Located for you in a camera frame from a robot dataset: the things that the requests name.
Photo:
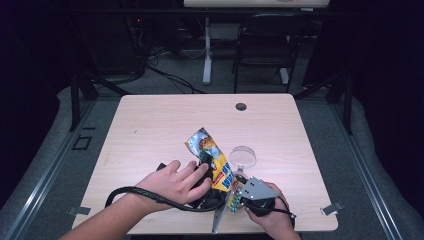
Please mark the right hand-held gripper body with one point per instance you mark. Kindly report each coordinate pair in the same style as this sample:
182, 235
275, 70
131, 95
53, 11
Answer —
256, 193

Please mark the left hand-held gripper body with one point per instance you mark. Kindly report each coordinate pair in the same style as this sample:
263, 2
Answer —
213, 200

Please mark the yellow spout pouch green cap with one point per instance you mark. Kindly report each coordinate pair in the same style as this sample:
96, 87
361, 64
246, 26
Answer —
221, 173

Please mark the clear round jar lid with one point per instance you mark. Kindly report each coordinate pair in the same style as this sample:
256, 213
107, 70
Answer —
242, 156

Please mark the person's right hand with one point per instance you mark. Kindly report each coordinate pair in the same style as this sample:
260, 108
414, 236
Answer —
280, 223

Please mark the person's left hand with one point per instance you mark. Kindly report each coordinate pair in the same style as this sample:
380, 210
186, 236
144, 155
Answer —
170, 188

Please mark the grey tape piece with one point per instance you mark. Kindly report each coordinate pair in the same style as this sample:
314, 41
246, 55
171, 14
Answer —
79, 211
331, 208

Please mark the white desk leg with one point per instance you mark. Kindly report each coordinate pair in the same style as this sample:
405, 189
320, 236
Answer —
207, 66

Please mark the short white desk foot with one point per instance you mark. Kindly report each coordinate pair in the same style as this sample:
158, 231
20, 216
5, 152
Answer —
284, 76

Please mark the black folding chair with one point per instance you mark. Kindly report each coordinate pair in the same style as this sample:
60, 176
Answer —
263, 43

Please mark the black equipment box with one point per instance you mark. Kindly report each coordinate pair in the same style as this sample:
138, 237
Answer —
110, 46

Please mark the aluminium floor rail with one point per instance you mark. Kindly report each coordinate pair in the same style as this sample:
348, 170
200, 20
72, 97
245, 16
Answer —
366, 180
43, 180

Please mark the black metal frame stand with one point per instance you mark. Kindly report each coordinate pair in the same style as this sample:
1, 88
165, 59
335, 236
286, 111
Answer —
348, 106
75, 100

